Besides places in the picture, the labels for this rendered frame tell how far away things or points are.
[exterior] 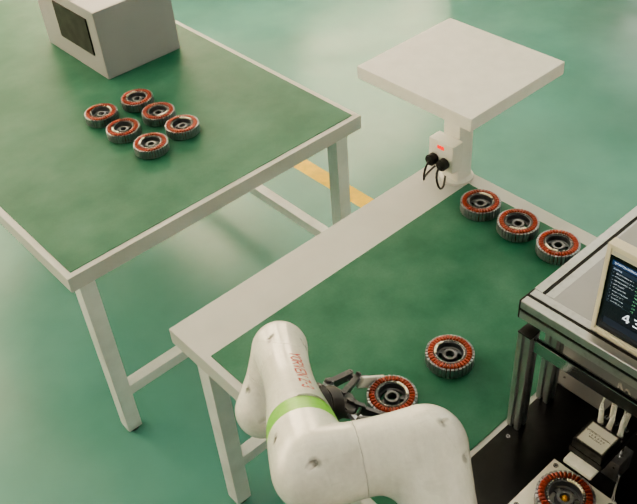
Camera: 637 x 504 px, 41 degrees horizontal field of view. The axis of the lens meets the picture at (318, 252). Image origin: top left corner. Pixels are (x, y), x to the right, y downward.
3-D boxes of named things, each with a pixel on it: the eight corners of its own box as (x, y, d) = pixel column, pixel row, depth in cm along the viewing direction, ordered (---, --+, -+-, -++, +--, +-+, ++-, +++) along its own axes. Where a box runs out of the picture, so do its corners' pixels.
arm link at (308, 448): (373, 519, 118) (361, 443, 114) (283, 540, 116) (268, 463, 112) (348, 452, 135) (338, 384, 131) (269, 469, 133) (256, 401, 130)
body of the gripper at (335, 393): (302, 405, 178) (336, 402, 184) (323, 432, 172) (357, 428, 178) (316, 377, 175) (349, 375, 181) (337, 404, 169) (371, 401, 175)
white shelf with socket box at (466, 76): (462, 269, 219) (471, 119, 189) (362, 209, 241) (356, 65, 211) (544, 208, 236) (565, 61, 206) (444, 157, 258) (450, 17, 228)
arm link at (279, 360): (258, 455, 132) (325, 465, 135) (275, 389, 130) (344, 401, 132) (242, 360, 167) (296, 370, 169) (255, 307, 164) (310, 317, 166)
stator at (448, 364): (481, 353, 197) (482, 342, 195) (462, 386, 190) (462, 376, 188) (437, 337, 202) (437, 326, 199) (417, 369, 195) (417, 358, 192)
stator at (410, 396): (385, 432, 182) (385, 421, 180) (357, 398, 190) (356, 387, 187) (427, 408, 186) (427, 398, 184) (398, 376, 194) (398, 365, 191)
